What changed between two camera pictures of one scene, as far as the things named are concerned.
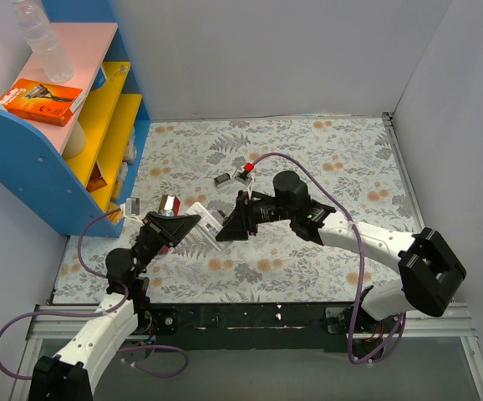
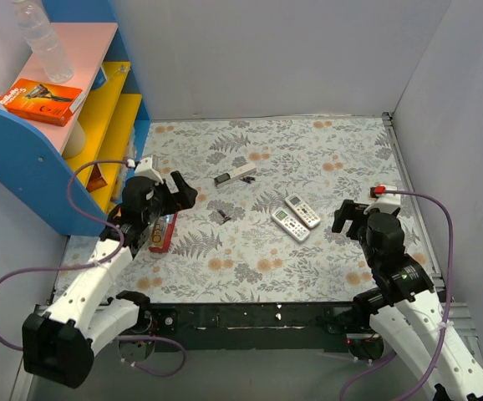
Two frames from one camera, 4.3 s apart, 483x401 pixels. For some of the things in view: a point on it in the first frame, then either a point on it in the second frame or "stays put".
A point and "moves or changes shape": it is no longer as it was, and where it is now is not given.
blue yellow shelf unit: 80,175 stays put
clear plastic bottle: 35,25 stays put
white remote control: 208,226 moves or changes shape
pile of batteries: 222,214 stays put
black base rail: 245,326 stays put
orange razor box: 43,102 stays put
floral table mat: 200,167 stays put
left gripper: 152,233 -> 173,197
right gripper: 246,214 -> 353,218
